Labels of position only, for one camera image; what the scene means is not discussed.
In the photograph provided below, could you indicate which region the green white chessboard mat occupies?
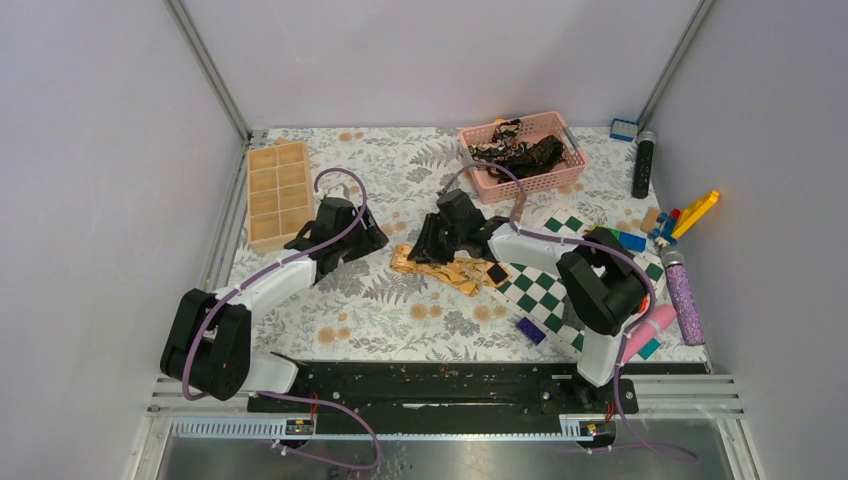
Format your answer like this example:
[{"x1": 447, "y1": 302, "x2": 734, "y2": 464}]
[{"x1": 495, "y1": 208, "x2": 666, "y2": 354}]

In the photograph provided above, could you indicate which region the pink marker pen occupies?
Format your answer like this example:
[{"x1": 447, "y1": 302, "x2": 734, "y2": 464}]
[{"x1": 622, "y1": 304, "x2": 677, "y2": 363}]

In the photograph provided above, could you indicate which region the wooden compartment tray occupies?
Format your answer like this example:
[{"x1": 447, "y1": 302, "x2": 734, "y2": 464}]
[{"x1": 246, "y1": 142, "x2": 315, "y2": 254}]

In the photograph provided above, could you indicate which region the purple lego brick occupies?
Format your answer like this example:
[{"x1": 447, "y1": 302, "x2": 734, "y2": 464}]
[{"x1": 516, "y1": 318, "x2": 546, "y2": 346}]

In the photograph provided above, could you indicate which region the floral table cloth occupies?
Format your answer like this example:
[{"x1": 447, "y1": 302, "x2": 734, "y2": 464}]
[{"x1": 250, "y1": 127, "x2": 657, "y2": 362}]

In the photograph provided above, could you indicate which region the curved wooden block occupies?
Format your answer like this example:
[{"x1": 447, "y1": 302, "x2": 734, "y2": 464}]
[{"x1": 509, "y1": 198, "x2": 525, "y2": 223}]

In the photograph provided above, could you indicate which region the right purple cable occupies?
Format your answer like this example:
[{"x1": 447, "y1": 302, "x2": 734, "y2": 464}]
[{"x1": 438, "y1": 161, "x2": 701, "y2": 465}]

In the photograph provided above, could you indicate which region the teal small block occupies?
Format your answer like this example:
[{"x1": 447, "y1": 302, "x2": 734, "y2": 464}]
[{"x1": 637, "y1": 338, "x2": 661, "y2": 360}]

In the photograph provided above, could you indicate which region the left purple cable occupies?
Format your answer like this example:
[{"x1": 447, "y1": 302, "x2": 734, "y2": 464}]
[{"x1": 181, "y1": 166, "x2": 384, "y2": 472}]

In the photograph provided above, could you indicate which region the pink plastic basket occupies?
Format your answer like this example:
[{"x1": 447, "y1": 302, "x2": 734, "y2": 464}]
[{"x1": 459, "y1": 111, "x2": 588, "y2": 204}]

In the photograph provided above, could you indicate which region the purple cable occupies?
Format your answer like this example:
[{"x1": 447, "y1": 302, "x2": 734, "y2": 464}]
[
  {"x1": 181, "y1": 166, "x2": 384, "y2": 472},
  {"x1": 438, "y1": 161, "x2": 701, "y2": 465}
]

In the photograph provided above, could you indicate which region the yellow patterned tie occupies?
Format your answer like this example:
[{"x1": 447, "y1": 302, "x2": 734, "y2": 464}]
[{"x1": 390, "y1": 245, "x2": 511, "y2": 297}]

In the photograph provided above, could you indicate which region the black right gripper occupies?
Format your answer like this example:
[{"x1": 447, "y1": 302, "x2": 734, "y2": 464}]
[{"x1": 407, "y1": 213, "x2": 466, "y2": 267}]

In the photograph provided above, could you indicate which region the purple glitter tube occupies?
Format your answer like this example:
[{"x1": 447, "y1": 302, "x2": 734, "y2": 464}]
[{"x1": 660, "y1": 246, "x2": 706, "y2": 346}]

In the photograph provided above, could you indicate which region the black floral tie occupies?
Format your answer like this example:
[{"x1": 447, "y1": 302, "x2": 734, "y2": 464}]
[{"x1": 469, "y1": 119, "x2": 566, "y2": 179}]

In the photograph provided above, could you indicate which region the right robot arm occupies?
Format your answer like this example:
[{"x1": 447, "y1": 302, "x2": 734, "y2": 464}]
[{"x1": 408, "y1": 189, "x2": 656, "y2": 412}]

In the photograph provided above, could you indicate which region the blue white lego brick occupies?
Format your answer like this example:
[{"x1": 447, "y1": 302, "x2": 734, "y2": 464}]
[{"x1": 609, "y1": 118, "x2": 639, "y2": 142}]

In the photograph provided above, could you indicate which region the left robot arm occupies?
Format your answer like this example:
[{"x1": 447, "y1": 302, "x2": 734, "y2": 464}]
[{"x1": 160, "y1": 197, "x2": 388, "y2": 411}]

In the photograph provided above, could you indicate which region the colourful lego brick pile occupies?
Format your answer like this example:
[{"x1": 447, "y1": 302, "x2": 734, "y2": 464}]
[{"x1": 608, "y1": 208, "x2": 682, "y2": 252}]

